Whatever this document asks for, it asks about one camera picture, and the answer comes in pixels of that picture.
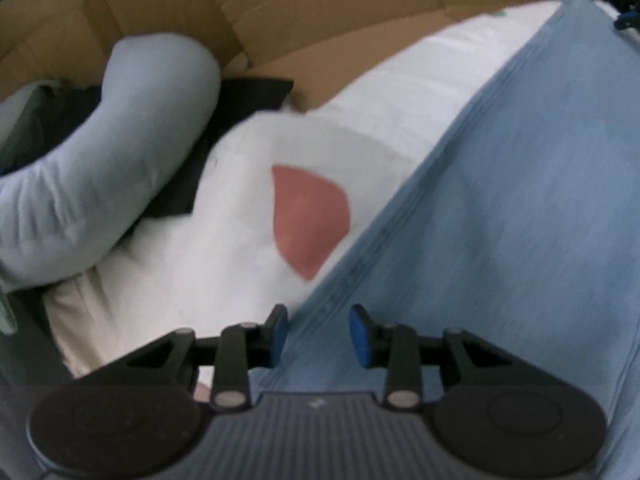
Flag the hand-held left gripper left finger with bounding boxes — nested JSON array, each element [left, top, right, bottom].
[[120, 304, 290, 408]]

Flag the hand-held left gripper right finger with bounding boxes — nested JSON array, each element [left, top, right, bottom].
[[348, 304, 526, 408]]

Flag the blue denim pants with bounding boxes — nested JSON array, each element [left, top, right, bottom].
[[260, 0, 640, 480]]

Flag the bear printed blanket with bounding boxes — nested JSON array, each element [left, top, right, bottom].
[[42, 0, 621, 381]]

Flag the small black cloth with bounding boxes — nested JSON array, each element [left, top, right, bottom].
[[145, 75, 296, 221]]

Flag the grey neck pillow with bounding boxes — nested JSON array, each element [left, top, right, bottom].
[[0, 34, 221, 293]]

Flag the flat cardboard sheet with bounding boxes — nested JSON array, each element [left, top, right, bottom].
[[0, 0, 608, 116]]

